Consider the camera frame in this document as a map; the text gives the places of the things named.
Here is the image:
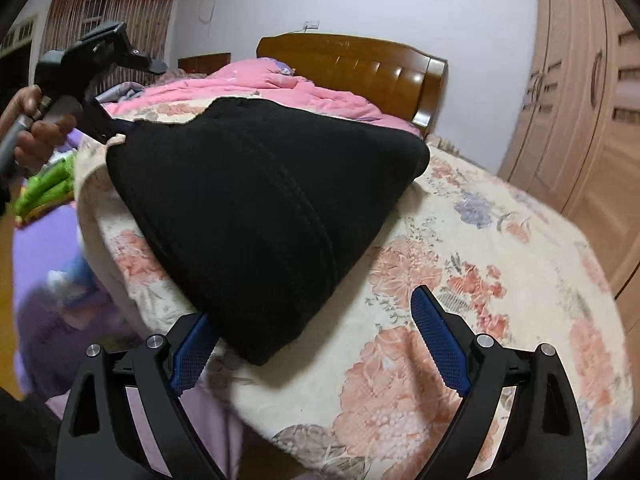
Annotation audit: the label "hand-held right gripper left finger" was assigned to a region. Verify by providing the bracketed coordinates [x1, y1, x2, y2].
[56, 312, 226, 480]

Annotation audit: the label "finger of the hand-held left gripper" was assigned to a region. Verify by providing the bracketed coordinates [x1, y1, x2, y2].
[80, 85, 137, 146]

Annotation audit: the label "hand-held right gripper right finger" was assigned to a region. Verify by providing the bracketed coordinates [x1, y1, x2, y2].
[410, 284, 587, 480]

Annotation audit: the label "black pants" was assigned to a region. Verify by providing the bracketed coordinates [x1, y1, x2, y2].
[106, 97, 431, 367]

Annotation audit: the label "person's left hand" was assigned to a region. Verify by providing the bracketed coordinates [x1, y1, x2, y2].
[0, 85, 79, 173]

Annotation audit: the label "grey striped cloth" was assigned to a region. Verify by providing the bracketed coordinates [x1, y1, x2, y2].
[97, 81, 151, 106]

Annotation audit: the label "window with grille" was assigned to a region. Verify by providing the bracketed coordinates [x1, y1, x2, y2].
[82, 0, 108, 38]

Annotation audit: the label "red-brown curtain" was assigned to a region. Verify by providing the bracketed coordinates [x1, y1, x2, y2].
[42, 0, 92, 56]
[102, 0, 182, 68]

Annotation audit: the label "floral bed sheet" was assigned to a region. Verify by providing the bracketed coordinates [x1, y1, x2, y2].
[75, 95, 636, 480]

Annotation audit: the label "green printed cloth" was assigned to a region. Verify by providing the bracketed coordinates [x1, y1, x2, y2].
[12, 152, 81, 226]

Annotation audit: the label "dark wooden cabinet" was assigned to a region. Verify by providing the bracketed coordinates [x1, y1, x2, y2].
[177, 52, 232, 76]

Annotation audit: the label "purple cloth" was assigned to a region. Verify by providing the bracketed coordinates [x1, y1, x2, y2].
[14, 205, 243, 480]

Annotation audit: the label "blue white cloth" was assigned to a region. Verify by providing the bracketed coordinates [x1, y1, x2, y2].
[47, 255, 101, 306]

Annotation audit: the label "dark cloth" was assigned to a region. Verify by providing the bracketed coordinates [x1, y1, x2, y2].
[0, 385, 58, 480]

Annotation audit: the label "pink quilt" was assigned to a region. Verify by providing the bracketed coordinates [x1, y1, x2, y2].
[102, 57, 426, 138]

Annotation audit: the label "wooden wardrobe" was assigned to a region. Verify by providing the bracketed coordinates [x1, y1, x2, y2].
[497, 0, 640, 306]

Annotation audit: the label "wooden headboard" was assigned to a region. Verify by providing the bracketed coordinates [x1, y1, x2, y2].
[256, 32, 449, 136]

